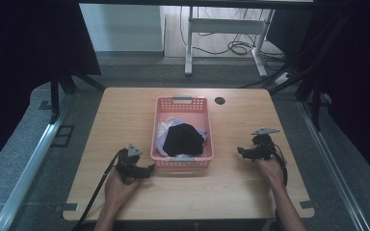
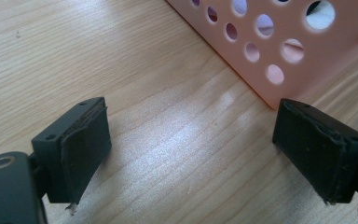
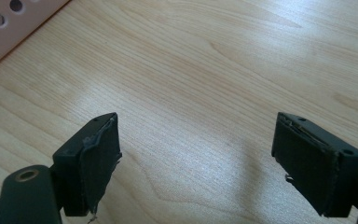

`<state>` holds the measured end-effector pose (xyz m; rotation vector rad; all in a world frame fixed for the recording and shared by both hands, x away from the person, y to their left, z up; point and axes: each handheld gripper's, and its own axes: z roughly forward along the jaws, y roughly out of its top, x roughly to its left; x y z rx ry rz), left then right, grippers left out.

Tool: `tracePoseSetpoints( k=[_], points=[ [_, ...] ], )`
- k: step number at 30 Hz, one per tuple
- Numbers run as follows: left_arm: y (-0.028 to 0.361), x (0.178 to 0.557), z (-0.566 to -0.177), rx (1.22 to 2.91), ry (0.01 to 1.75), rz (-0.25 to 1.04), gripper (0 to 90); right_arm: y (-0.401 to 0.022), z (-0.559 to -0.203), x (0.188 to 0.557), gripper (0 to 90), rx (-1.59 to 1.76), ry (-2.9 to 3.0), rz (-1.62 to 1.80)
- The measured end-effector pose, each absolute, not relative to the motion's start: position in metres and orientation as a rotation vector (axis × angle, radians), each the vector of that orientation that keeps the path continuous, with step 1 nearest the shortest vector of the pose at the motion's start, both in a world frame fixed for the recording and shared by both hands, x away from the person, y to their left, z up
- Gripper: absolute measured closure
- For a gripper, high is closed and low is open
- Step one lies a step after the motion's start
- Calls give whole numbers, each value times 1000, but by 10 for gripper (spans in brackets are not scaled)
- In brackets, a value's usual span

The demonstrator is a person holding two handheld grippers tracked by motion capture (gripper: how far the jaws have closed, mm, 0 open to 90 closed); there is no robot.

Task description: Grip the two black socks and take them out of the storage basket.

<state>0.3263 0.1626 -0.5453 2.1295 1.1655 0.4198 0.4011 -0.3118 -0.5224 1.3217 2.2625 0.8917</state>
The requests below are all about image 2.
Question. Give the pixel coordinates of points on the pink perforated plastic basket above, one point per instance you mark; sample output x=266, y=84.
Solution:
x=295, y=46

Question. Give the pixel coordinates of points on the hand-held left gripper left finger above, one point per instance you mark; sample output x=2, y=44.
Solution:
x=74, y=149

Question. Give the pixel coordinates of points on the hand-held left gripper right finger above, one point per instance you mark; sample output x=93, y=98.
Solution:
x=320, y=149

